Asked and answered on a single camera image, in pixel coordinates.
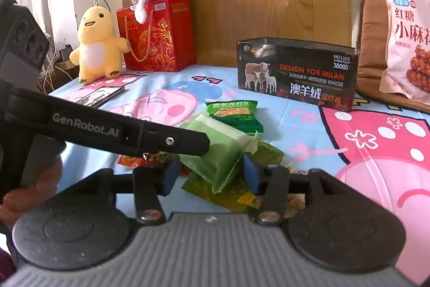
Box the orange red snack packet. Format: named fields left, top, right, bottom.
left=117, top=152, right=173, bottom=168

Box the bright green candy bag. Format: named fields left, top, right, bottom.
left=181, top=141, right=284, bottom=213

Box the light green snack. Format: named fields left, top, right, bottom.
left=180, top=113, right=259, bottom=194

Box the dark green cracker packet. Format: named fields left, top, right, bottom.
left=206, top=100, right=264, bottom=136

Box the black sheep print box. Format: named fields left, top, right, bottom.
left=237, top=37, right=359, bottom=112

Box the magenta sleeve forearm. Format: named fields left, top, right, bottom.
left=0, top=249, right=16, bottom=283

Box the person's left hand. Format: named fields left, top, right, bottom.
left=1, top=157, right=63, bottom=229

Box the black smartphone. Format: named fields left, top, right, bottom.
left=77, top=86, right=125, bottom=108

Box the yellow plush duck toy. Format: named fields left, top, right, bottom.
left=69, top=6, right=130, bottom=85

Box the red gift bag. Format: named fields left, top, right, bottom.
left=116, top=0, right=197, bottom=72

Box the cartoon pig bed sheet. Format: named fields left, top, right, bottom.
left=54, top=65, right=429, bottom=284

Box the pink fried twist snack bag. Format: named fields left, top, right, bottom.
left=379, top=0, right=429, bottom=105

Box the brown seat cushion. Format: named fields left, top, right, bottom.
left=356, top=0, right=429, bottom=113

